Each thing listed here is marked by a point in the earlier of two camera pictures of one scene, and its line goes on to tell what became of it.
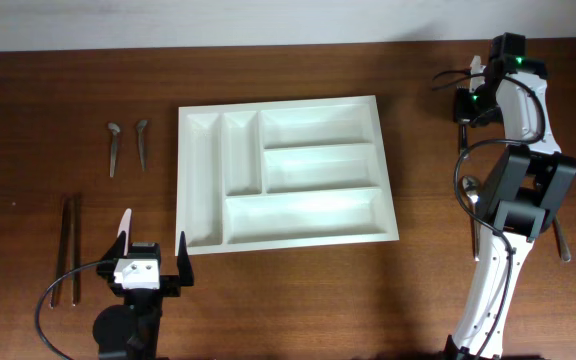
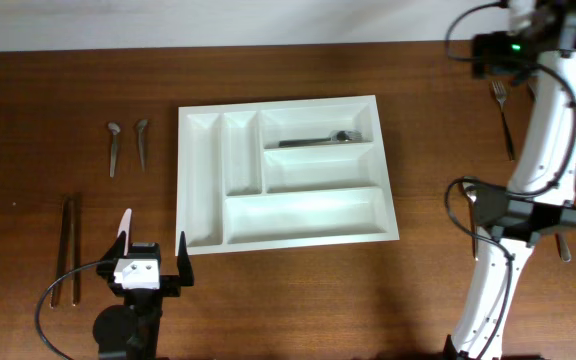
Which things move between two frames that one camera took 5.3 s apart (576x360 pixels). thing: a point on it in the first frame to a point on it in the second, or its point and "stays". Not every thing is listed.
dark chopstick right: [75, 246] stays
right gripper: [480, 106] to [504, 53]
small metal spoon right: [141, 139] stays
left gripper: [173, 283] stays
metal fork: [465, 154] to [340, 136]
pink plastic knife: [125, 225] stays
